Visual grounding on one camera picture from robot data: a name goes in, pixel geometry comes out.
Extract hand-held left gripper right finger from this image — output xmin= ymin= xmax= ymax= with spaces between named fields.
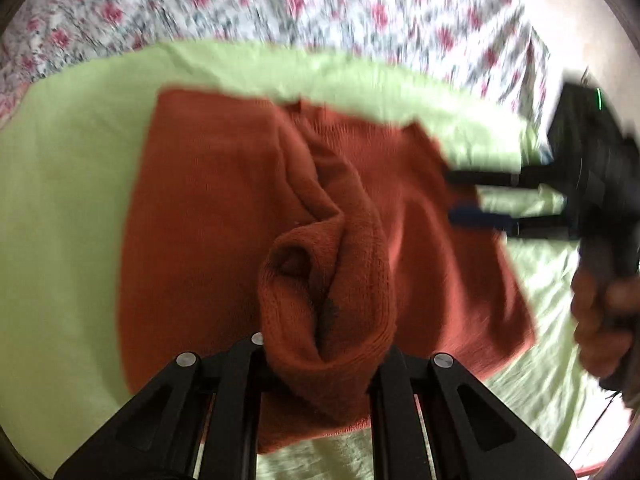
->
xmin=369 ymin=346 xmax=576 ymax=480

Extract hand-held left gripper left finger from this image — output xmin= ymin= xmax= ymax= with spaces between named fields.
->
xmin=52 ymin=332 xmax=267 ymax=480

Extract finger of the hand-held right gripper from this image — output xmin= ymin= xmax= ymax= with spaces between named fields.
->
xmin=444 ymin=169 xmax=571 ymax=192
xmin=447 ymin=204 xmax=573 ymax=240

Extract orange knit sweater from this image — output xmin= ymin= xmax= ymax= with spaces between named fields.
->
xmin=117 ymin=87 xmax=539 ymax=457

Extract person's right hand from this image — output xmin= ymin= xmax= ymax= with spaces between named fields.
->
xmin=570 ymin=255 xmax=640 ymax=382

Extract dark red cloth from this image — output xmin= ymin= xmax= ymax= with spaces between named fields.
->
xmin=570 ymin=462 xmax=618 ymax=480

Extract floral quilt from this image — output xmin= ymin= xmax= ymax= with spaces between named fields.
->
xmin=0 ymin=0 xmax=552 ymax=133

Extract light green bed sheet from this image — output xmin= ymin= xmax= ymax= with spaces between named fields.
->
xmin=0 ymin=40 xmax=623 ymax=480

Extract black cable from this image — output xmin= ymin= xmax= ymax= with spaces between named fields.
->
xmin=575 ymin=392 xmax=628 ymax=466

